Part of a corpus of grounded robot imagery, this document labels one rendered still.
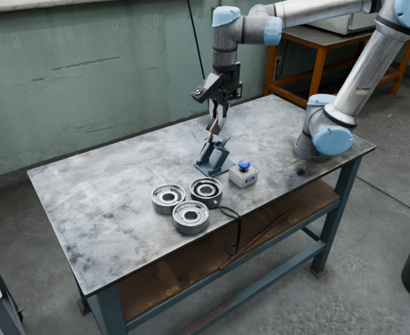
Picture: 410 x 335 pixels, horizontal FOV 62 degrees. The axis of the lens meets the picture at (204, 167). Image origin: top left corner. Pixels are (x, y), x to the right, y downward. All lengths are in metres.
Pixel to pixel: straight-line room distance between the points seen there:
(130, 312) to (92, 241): 0.27
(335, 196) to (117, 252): 1.01
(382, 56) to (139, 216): 0.82
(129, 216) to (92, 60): 1.62
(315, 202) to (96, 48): 1.72
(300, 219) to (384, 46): 0.72
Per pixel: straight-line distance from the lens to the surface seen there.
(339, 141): 1.16
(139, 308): 1.17
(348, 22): 3.06
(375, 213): 2.50
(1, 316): 1.23
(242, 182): 1.14
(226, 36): 1.02
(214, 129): 1.14
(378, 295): 2.05
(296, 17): 1.15
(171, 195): 1.09
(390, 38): 1.09
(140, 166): 1.26
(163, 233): 1.00
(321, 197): 1.59
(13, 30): 2.37
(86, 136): 2.70
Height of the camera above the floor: 1.53
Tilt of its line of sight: 36 degrees down
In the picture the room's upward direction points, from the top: 1 degrees clockwise
